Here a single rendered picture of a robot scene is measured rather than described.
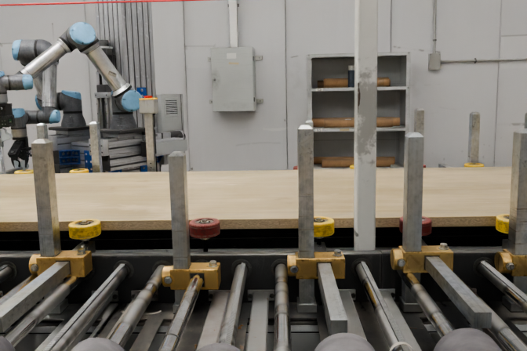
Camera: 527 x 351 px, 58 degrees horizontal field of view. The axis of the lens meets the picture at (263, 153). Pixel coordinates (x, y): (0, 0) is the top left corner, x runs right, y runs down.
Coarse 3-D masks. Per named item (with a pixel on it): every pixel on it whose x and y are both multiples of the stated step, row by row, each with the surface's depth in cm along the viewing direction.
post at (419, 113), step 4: (416, 108) 216; (420, 108) 215; (416, 112) 214; (420, 112) 214; (416, 116) 214; (420, 116) 214; (416, 120) 215; (420, 120) 215; (416, 124) 215; (420, 124) 215; (416, 128) 215; (420, 128) 215; (420, 132) 215
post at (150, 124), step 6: (144, 114) 218; (150, 114) 218; (150, 120) 218; (150, 126) 219; (150, 132) 219; (150, 138) 219; (150, 144) 220; (150, 150) 220; (150, 156) 221; (156, 156) 222; (150, 162) 221; (156, 162) 222; (150, 168) 221; (156, 168) 223
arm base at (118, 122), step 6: (114, 114) 272; (120, 114) 271; (126, 114) 273; (132, 114) 276; (114, 120) 272; (120, 120) 271; (126, 120) 272; (132, 120) 275; (114, 126) 271; (120, 126) 271; (126, 126) 272; (132, 126) 274
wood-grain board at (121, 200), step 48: (0, 192) 171; (96, 192) 167; (144, 192) 166; (192, 192) 164; (240, 192) 162; (288, 192) 161; (336, 192) 159; (384, 192) 158; (432, 192) 156; (480, 192) 155
